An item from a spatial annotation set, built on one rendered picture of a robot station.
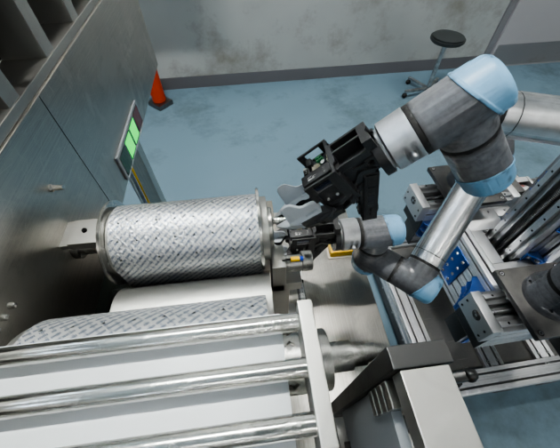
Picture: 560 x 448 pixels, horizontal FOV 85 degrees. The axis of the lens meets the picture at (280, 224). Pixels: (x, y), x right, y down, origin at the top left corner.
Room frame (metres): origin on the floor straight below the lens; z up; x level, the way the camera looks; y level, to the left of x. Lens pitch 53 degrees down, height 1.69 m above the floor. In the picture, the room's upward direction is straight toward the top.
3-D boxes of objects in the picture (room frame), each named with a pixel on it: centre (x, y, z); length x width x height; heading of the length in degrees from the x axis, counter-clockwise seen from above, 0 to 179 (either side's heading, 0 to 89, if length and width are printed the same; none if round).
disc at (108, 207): (0.30, 0.28, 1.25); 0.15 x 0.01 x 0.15; 7
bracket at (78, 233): (0.29, 0.33, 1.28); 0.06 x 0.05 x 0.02; 97
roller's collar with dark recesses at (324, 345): (0.08, -0.02, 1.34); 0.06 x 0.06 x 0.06; 7
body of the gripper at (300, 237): (0.40, -0.07, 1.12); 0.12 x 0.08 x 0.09; 97
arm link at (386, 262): (0.41, -0.24, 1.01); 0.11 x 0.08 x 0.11; 52
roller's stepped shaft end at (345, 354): (0.09, -0.08, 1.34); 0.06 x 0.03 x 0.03; 97
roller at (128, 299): (0.19, 0.14, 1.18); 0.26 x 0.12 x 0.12; 97
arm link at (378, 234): (0.42, -0.23, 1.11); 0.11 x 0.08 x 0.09; 97
